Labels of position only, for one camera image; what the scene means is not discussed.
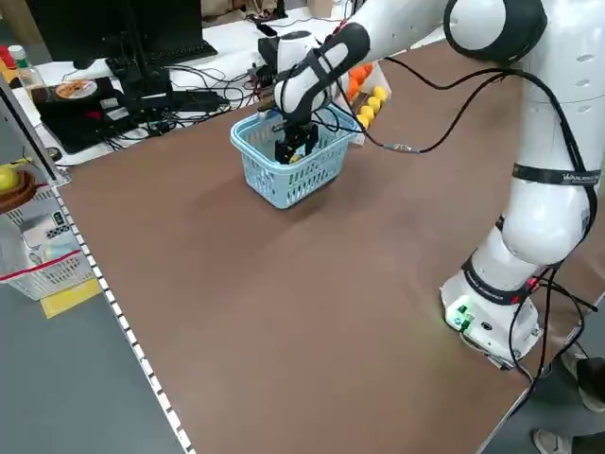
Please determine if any white capped clear bottle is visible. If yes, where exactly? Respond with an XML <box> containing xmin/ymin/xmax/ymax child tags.
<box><xmin>7</xmin><ymin>44</ymin><xmax>46</xmax><ymax>91</ymax></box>

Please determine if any white perforated metal case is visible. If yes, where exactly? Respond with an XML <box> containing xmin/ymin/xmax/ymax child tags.
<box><xmin>0</xmin><ymin>183</ymin><xmax>79</xmax><ymax>252</ymax></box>

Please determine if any small circuit board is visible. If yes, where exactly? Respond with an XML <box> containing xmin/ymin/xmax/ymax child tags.
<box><xmin>246</xmin><ymin>63</ymin><xmax>278</xmax><ymax>89</ymax></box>

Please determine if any black monitor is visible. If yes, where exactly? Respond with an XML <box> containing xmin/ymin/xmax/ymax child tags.
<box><xmin>26</xmin><ymin>0</ymin><xmax>205</xmax><ymax>70</ymax></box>

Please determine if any aluminium frame post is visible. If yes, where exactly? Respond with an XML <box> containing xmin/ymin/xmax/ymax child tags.
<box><xmin>0</xmin><ymin>73</ymin><xmax>72</xmax><ymax>185</ymax></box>

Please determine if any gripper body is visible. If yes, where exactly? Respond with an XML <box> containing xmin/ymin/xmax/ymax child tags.
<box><xmin>278</xmin><ymin>113</ymin><xmax>321</xmax><ymax>138</ymax></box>

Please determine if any person's foot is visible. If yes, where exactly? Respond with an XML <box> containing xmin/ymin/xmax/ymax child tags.
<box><xmin>561</xmin><ymin>352</ymin><xmax>605</xmax><ymax>413</ymax></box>
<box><xmin>533</xmin><ymin>428</ymin><xmax>576</xmax><ymax>454</ymax></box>

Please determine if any white tiered fruit display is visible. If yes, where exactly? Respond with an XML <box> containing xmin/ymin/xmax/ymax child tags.
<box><xmin>347</xmin><ymin>59</ymin><xmax>393</xmax><ymax>148</ymax></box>

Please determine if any black power adapter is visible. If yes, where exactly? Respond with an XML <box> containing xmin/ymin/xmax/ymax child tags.
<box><xmin>257</xmin><ymin>37</ymin><xmax>281</xmax><ymax>72</ymax></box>

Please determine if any light blue plastic basket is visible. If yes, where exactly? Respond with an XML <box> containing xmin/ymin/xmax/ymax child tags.
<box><xmin>230</xmin><ymin>103</ymin><xmax>360</xmax><ymax>211</ymax></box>

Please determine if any white basket with red rim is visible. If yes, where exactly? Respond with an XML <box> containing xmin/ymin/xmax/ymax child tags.
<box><xmin>0</xmin><ymin>248</ymin><xmax>98</xmax><ymax>302</ymax></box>

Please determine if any black base cable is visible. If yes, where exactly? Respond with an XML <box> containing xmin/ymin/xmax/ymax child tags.
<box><xmin>500</xmin><ymin>264</ymin><xmax>604</xmax><ymax>393</ymax></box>

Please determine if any black flat box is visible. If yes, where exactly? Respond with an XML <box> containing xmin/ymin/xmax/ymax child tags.
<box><xmin>35</xmin><ymin>75</ymin><xmax>143</xmax><ymax>155</ymax></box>

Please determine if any yellow pad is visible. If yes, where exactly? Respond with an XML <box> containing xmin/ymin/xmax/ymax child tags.
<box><xmin>40</xmin><ymin>278</ymin><xmax>103</xmax><ymax>319</ymax></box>

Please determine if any small yellow fruit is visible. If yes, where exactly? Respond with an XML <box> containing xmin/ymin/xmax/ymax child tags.
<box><xmin>0</xmin><ymin>165</ymin><xmax>21</xmax><ymax>193</ymax></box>

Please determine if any white slotted edge strip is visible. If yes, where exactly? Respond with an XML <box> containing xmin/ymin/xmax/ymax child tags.
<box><xmin>55</xmin><ymin>182</ymin><xmax>196</xmax><ymax>454</ymax></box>

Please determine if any black power brick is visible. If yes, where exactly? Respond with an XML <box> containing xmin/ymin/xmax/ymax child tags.
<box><xmin>169</xmin><ymin>89</ymin><xmax>231</xmax><ymax>113</ymax></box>

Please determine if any black keyboard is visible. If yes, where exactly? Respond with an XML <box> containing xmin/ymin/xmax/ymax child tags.
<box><xmin>106</xmin><ymin>41</ymin><xmax>219</xmax><ymax>72</ymax></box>

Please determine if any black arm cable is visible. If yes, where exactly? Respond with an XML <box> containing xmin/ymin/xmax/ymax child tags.
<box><xmin>347</xmin><ymin>55</ymin><xmax>599</xmax><ymax>223</ymax></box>

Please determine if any printed disc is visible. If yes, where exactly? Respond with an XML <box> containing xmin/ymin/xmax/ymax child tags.
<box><xmin>54</xmin><ymin>79</ymin><xmax>98</xmax><ymax>100</ymax></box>

